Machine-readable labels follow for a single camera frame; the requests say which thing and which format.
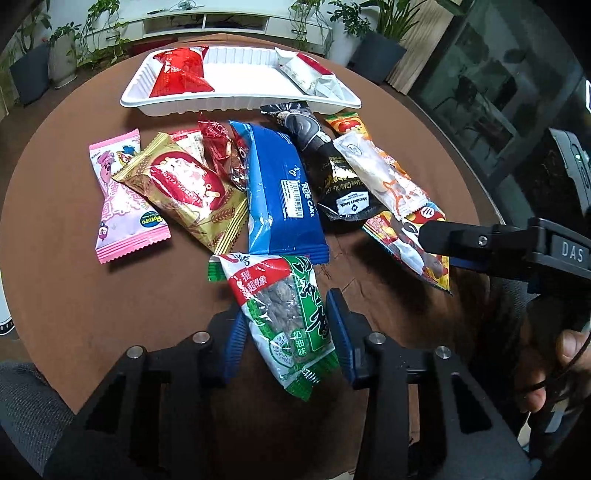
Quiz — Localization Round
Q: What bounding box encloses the gold red snack packet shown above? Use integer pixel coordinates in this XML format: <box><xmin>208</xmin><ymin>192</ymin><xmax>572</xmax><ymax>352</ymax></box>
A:
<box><xmin>111</xmin><ymin>132</ymin><xmax>249</xmax><ymax>254</ymax></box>

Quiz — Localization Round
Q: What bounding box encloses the clear white orange-print packet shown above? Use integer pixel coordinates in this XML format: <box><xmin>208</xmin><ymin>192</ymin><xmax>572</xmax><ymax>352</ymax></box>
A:
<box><xmin>332</xmin><ymin>134</ymin><xmax>437</xmax><ymax>220</ymax></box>

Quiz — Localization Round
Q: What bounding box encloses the white TV cabinet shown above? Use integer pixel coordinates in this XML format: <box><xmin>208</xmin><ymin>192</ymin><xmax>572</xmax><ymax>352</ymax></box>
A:
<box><xmin>113</xmin><ymin>7</ymin><xmax>333</xmax><ymax>47</ymax></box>

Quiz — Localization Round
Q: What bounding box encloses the person's right hand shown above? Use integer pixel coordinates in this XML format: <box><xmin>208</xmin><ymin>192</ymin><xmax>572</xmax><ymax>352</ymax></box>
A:
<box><xmin>510</xmin><ymin>300</ymin><xmax>591</xmax><ymax>414</ymax></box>

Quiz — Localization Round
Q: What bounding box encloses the white red-striped snack packet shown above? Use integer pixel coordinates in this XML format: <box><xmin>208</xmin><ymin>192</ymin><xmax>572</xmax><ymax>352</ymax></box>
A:
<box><xmin>274</xmin><ymin>46</ymin><xmax>345</xmax><ymax>100</ymax></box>

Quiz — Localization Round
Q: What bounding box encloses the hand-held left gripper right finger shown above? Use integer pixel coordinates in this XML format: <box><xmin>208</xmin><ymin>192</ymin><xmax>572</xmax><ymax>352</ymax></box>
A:
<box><xmin>325</xmin><ymin>288</ymin><xmax>546</xmax><ymax>480</ymax></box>

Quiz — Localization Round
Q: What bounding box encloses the tall plant in blue-grey pot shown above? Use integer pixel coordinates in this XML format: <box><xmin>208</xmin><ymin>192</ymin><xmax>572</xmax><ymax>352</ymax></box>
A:
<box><xmin>9</xmin><ymin>0</ymin><xmax>51</xmax><ymax>107</ymax></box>

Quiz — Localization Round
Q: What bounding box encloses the green nut snack packet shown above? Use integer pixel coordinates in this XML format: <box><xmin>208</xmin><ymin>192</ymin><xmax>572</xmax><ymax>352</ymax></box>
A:
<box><xmin>206</xmin><ymin>253</ymin><xmax>335</xmax><ymax>401</ymax></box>

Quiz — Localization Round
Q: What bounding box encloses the dark red patterned snack packet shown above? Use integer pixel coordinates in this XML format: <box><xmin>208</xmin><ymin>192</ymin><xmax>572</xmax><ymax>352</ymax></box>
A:
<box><xmin>228</xmin><ymin>124</ymin><xmax>254</xmax><ymax>192</ymax></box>

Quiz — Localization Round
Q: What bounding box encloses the dark glass door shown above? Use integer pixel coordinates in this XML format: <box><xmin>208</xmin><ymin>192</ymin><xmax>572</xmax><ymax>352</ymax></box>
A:
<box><xmin>411</xmin><ymin>0</ymin><xmax>591</xmax><ymax>185</ymax></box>

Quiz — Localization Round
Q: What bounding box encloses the beige curtain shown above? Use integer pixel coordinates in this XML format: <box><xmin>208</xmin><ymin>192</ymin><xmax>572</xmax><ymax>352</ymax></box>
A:
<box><xmin>385</xmin><ymin>0</ymin><xmax>462</xmax><ymax>90</ymax></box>

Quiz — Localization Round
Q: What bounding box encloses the blue cake packet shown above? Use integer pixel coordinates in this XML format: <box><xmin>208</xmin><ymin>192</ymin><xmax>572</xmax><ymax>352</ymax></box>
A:
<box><xmin>229</xmin><ymin>121</ymin><xmax>330</xmax><ymax>265</ymax></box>

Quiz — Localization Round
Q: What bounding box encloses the orange yellow snack packet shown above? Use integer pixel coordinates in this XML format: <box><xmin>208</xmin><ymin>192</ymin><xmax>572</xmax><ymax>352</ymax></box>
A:
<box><xmin>323</xmin><ymin>112</ymin><xmax>372</xmax><ymax>139</ymax></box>

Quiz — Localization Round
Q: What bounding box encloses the bushy plant in white pot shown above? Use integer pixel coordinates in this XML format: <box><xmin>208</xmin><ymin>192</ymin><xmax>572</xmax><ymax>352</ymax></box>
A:
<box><xmin>325</xmin><ymin>0</ymin><xmax>370</xmax><ymax>68</ymax></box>

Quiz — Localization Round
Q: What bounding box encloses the pink cartoon snack packet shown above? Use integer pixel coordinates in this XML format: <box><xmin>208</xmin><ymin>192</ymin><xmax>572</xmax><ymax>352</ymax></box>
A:
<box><xmin>89</xmin><ymin>129</ymin><xmax>172</xmax><ymax>265</ymax></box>

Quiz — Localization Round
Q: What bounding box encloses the dark grey snack packet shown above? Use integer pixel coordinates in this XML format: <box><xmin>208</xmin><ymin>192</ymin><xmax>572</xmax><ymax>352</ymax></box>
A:
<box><xmin>259</xmin><ymin>102</ymin><xmax>331</xmax><ymax>153</ymax></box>

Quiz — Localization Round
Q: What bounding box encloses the small white red snack packet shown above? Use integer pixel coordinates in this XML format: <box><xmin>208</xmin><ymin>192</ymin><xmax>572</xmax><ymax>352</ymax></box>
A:
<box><xmin>168</xmin><ymin>130</ymin><xmax>208</xmax><ymax>162</ymax></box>

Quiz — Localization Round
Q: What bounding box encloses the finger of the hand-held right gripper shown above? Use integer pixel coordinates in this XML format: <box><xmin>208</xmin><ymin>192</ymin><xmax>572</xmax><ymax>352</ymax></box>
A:
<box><xmin>418</xmin><ymin>219</ymin><xmax>536</xmax><ymax>289</ymax></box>

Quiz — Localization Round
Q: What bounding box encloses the grassy plant in blue-grey pot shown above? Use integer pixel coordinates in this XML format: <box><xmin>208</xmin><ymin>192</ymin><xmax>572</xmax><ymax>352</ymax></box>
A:
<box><xmin>348</xmin><ymin>0</ymin><xmax>462</xmax><ymax>84</ymax></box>

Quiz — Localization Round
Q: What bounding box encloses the mushroom print snack packet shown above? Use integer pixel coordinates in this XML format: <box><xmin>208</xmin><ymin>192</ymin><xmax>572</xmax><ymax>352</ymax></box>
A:
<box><xmin>362</xmin><ymin>203</ymin><xmax>452</xmax><ymax>296</ymax></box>

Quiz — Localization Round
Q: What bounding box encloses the small shiny red snack packet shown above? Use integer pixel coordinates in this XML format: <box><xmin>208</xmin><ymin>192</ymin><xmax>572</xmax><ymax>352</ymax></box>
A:
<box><xmin>198</xmin><ymin>120</ymin><xmax>241</xmax><ymax>178</ymax></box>

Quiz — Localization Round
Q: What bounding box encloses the leafy plant in white pot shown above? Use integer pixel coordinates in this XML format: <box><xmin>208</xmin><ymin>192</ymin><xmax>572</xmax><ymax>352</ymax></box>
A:
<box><xmin>46</xmin><ymin>23</ymin><xmax>81</xmax><ymax>88</ymax></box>

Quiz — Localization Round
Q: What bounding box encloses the white plastic tray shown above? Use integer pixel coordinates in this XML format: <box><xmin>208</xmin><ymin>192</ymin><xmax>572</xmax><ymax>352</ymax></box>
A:
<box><xmin>120</xmin><ymin>46</ymin><xmax>363</xmax><ymax>116</ymax></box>

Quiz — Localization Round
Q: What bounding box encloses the black gold snack packet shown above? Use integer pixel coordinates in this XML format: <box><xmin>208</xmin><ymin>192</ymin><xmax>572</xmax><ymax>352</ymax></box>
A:
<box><xmin>302</xmin><ymin>138</ymin><xmax>398</xmax><ymax>222</ymax></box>

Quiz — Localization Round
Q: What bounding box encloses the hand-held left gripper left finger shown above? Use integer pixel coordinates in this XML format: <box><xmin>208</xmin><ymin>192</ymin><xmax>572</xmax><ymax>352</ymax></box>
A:
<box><xmin>44</xmin><ymin>310</ymin><xmax>252</xmax><ymax>480</ymax></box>

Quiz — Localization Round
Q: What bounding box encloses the grey cloth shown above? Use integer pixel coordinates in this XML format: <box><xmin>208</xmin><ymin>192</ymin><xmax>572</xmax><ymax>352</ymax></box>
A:
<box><xmin>0</xmin><ymin>362</ymin><xmax>77</xmax><ymax>480</ymax></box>

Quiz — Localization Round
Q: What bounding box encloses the trailing green floor plant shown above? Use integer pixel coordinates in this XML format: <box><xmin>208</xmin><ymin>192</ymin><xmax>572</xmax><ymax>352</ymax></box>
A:
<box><xmin>76</xmin><ymin>0</ymin><xmax>134</xmax><ymax>70</ymax></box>

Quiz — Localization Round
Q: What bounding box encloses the white round object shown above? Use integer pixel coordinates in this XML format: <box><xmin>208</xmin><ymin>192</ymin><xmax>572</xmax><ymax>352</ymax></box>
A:
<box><xmin>0</xmin><ymin>305</ymin><xmax>19</xmax><ymax>337</ymax></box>

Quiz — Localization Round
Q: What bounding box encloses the trailing green cabinet plant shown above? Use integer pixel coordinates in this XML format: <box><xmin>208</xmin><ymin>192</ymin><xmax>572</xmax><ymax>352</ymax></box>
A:
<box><xmin>288</xmin><ymin>0</ymin><xmax>333</xmax><ymax>56</ymax></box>

